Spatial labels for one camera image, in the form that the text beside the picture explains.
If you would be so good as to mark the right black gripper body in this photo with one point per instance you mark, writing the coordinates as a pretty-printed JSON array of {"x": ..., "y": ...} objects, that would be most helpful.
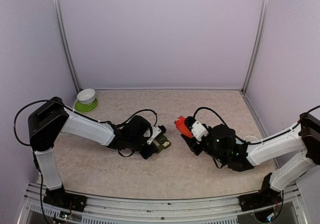
[{"x": 218, "y": 155}]

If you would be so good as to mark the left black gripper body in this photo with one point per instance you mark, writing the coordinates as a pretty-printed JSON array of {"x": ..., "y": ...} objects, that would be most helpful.
[{"x": 135, "y": 143}]

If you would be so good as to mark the green weekly pill organizer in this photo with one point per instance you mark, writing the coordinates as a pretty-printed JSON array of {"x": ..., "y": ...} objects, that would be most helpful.
[{"x": 161, "y": 143}]

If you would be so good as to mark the red pill bottle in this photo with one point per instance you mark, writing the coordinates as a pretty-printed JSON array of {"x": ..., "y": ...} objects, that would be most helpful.
[{"x": 182, "y": 128}]

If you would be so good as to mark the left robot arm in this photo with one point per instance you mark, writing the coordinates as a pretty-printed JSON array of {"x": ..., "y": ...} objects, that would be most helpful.
[{"x": 53, "y": 118}]

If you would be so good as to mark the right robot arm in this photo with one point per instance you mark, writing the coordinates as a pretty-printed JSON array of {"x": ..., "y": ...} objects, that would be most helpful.
[{"x": 301, "y": 138}]

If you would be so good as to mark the green plate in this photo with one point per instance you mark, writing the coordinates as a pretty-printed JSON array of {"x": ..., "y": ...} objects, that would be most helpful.
[{"x": 82, "y": 108}]

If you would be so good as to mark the white bowl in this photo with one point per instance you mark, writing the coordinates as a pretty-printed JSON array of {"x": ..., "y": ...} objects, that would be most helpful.
[{"x": 86, "y": 96}]

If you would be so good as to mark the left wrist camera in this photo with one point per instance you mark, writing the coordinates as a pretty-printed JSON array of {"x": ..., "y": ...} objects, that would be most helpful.
[{"x": 155, "y": 132}]

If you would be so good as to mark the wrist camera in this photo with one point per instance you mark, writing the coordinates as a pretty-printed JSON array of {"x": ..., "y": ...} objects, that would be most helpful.
[
  {"x": 155, "y": 132},
  {"x": 196, "y": 128}
]

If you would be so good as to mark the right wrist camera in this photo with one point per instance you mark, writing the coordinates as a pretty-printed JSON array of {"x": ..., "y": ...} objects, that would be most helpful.
[{"x": 196, "y": 128}]

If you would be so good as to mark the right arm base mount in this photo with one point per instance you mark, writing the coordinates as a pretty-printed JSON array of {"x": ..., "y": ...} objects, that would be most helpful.
[{"x": 264, "y": 197}]

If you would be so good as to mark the front aluminium rail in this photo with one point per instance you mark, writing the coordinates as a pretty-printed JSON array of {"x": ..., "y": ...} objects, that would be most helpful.
[{"x": 111, "y": 209}]

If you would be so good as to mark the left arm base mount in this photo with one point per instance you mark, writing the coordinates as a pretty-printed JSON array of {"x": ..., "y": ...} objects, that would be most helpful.
[{"x": 60, "y": 198}]

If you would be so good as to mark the left aluminium frame post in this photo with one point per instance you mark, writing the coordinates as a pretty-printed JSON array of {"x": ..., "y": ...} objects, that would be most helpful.
[{"x": 65, "y": 45}]

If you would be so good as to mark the aluminium frame post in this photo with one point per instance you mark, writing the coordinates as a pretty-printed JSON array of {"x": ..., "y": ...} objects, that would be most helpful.
[
  {"x": 65, "y": 45},
  {"x": 256, "y": 47}
]

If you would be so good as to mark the right aluminium frame post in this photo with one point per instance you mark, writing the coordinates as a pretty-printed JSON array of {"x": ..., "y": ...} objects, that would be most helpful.
[{"x": 256, "y": 47}]

